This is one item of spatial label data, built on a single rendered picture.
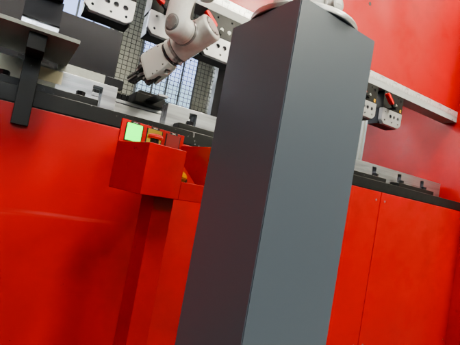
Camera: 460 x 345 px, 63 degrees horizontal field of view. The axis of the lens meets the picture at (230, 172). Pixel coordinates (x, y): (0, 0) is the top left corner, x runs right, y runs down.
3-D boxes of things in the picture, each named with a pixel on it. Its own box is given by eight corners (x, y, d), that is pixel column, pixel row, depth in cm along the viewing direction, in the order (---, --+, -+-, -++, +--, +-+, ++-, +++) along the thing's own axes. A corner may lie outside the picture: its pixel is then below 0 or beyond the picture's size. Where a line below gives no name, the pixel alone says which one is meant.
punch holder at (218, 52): (200, 52, 133) (208, 7, 134) (190, 57, 141) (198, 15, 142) (235, 66, 141) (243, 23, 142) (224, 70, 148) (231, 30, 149)
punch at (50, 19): (20, 21, 108) (27, -10, 109) (20, 23, 110) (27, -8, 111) (57, 33, 113) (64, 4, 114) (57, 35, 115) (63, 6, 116)
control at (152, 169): (139, 194, 84) (155, 116, 85) (107, 186, 95) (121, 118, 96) (207, 204, 97) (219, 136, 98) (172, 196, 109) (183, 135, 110)
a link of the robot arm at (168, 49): (189, 66, 118) (182, 71, 119) (183, 44, 120) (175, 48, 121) (173, 55, 110) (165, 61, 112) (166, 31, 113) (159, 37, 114)
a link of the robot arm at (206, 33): (172, 54, 110) (189, 65, 118) (208, 30, 105) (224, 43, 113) (164, 30, 112) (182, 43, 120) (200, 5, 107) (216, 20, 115)
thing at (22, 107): (9, 119, 86) (29, 30, 88) (9, 124, 99) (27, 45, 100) (29, 123, 88) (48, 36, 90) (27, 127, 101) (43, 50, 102)
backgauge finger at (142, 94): (146, 95, 131) (149, 81, 131) (126, 104, 153) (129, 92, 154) (178, 105, 137) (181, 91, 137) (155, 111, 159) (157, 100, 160)
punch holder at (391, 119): (380, 122, 184) (386, 90, 184) (366, 123, 191) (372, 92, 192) (400, 129, 191) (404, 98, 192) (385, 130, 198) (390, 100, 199)
